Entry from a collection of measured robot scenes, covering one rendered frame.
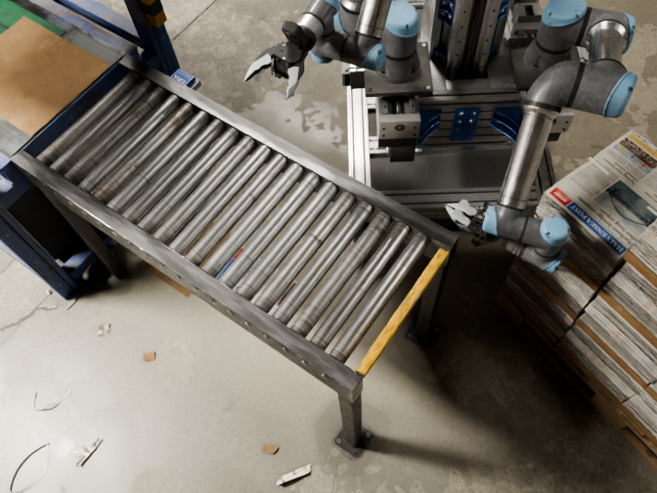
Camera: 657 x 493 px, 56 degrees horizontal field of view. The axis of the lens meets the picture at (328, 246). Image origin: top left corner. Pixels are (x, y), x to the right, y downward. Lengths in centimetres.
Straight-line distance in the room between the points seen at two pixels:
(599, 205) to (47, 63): 190
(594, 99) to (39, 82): 179
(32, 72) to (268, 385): 143
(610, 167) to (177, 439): 178
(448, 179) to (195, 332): 123
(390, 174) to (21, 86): 143
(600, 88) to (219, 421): 173
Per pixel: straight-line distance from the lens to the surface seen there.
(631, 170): 203
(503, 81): 228
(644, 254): 180
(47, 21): 266
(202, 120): 211
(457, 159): 269
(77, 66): 243
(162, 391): 257
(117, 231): 194
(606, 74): 172
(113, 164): 210
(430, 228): 181
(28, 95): 241
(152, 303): 272
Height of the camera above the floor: 237
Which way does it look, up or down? 62 degrees down
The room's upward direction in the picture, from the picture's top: 6 degrees counter-clockwise
